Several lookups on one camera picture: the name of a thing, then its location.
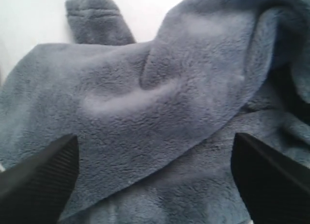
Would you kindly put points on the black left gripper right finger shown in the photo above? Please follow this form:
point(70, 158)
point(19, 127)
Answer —
point(274, 188)

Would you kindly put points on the grey-blue fleece towel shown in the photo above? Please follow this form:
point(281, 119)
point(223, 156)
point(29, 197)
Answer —
point(155, 121)

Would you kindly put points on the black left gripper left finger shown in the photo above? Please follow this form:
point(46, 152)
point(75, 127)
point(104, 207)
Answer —
point(36, 182)

